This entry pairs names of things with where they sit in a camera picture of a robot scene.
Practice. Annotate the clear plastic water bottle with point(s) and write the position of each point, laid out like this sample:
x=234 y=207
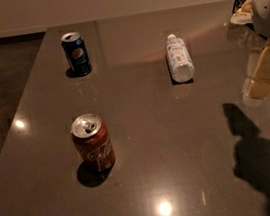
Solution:
x=178 y=58

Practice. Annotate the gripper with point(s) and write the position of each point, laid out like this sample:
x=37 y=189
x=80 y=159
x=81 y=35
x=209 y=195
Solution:
x=268 y=9

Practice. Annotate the red coke can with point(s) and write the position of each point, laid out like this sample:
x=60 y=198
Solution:
x=91 y=139

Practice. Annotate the black snack tray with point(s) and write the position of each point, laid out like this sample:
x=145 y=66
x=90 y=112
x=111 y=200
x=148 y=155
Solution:
x=242 y=12

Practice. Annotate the blue pepsi can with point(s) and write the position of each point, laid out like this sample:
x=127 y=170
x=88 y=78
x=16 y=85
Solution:
x=76 y=53

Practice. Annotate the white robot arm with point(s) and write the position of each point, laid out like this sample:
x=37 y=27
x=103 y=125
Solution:
x=256 y=15

